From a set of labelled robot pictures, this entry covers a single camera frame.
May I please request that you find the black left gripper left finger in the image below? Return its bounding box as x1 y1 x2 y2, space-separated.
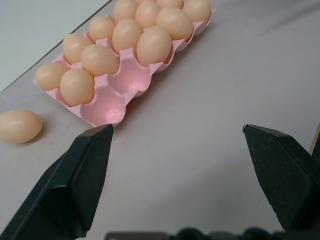
0 123 115 240

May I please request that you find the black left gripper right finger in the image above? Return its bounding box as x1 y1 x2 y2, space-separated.
241 123 320 233

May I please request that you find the beige egg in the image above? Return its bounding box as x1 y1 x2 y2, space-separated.
156 0 185 10
62 33 93 64
155 7 194 41
135 0 161 29
136 25 173 67
112 0 140 25
35 62 69 91
59 68 96 106
80 43 120 77
111 18 143 55
0 109 43 144
181 0 212 23
88 16 117 43

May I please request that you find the pink egg tray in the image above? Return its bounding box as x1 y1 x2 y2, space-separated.
33 7 216 128

